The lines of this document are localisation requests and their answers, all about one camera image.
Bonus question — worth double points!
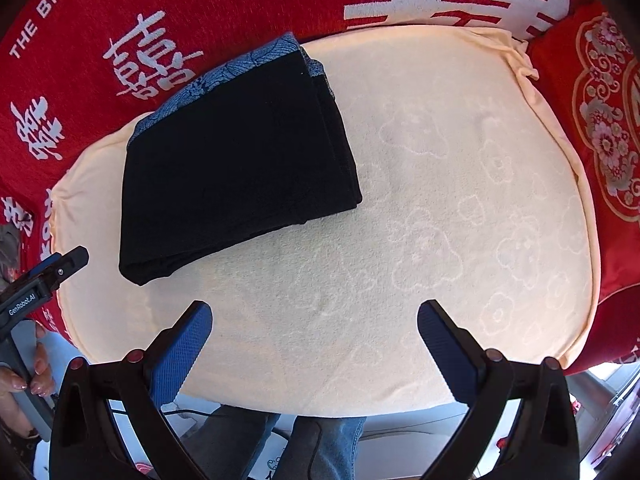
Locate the black pants with blue trim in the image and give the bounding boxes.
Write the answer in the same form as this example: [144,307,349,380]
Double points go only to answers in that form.
[118,34,362,286]

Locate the person's left hand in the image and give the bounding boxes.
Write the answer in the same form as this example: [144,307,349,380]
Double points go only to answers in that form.
[1,320,55,442]

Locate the person's legs in jeans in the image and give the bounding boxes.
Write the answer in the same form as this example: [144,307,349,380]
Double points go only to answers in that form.
[181,405,366,479]

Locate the red wedding sofa cover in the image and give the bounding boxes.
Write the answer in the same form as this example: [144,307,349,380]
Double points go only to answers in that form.
[0,0,640,376]

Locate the peach towel mat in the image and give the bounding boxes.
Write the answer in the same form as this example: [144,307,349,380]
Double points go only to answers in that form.
[51,25,600,417]

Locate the red embroidered cushion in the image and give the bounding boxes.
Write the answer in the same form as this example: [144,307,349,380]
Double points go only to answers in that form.
[524,0,640,302]

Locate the black cable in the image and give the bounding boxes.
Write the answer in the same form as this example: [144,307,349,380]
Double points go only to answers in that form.
[278,418,327,480]

